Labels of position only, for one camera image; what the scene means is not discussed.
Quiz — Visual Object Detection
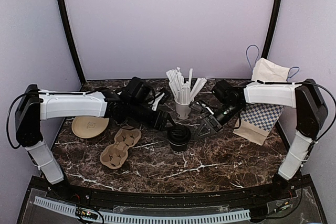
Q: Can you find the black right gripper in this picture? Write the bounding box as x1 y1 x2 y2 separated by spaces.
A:
194 101 244 140

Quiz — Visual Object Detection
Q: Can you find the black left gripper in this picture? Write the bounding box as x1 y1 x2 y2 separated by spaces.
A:
127 100 176 132

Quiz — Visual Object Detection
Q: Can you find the black coffee cup lid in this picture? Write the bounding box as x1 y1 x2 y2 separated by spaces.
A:
167 125 191 144

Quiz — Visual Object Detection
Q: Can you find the black paper coffee cup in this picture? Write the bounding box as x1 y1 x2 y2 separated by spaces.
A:
167 125 191 154

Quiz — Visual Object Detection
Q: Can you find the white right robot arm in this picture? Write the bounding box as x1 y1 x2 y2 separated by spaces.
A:
194 79 335 200

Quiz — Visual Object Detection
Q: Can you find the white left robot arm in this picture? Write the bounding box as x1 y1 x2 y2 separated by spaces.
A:
7 84 172 201

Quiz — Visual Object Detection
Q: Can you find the white cup holding straws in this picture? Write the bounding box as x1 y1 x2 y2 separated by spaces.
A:
175 100 191 120

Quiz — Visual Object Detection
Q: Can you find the bundle of wrapped straws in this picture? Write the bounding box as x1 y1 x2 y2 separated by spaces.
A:
166 67 207 105

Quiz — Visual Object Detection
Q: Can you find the brown pulp cup carrier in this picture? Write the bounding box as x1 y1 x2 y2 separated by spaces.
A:
100 129 142 169

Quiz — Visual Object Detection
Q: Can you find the checkered paper bag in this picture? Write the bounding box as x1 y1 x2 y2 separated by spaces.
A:
233 45 300 145

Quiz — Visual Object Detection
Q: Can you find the beige round plate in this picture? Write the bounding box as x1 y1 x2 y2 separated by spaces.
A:
71 116 109 139

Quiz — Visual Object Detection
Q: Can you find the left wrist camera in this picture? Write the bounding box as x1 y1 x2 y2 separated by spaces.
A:
121 77 151 102

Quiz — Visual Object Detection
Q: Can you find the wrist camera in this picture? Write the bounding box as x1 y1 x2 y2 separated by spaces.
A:
211 80 236 104
121 77 151 102

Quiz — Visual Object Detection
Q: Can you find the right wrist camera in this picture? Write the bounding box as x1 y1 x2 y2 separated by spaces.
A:
211 80 236 104

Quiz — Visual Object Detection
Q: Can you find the black front rail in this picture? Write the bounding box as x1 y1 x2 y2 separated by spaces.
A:
71 184 274 209

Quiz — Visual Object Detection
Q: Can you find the white slotted cable duct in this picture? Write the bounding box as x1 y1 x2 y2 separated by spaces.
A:
33 196 251 223

